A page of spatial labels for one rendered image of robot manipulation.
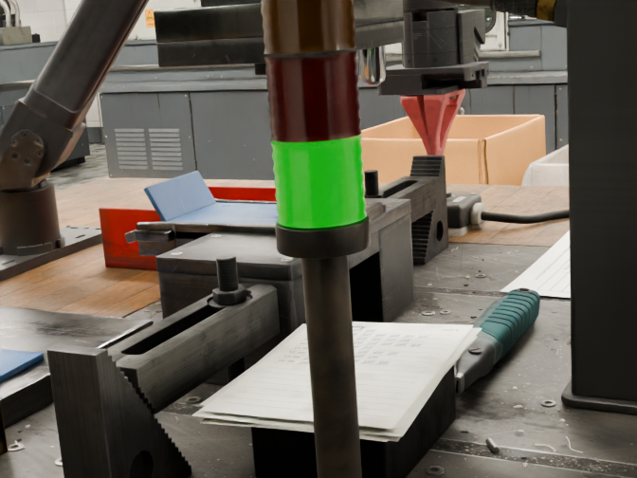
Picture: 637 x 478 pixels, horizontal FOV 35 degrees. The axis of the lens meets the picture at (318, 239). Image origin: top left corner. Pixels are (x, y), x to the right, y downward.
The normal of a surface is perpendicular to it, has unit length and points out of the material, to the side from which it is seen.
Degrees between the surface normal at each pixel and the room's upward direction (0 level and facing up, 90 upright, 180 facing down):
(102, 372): 90
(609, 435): 0
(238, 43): 90
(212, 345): 90
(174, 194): 60
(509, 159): 88
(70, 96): 81
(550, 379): 0
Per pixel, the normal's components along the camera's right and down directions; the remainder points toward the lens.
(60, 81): 0.07, 0.05
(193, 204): 0.74, -0.45
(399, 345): -0.10, -0.97
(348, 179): 0.57, -0.10
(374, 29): 0.89, 0.04
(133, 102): -0.50, 0.23
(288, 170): -0.61, -0.02
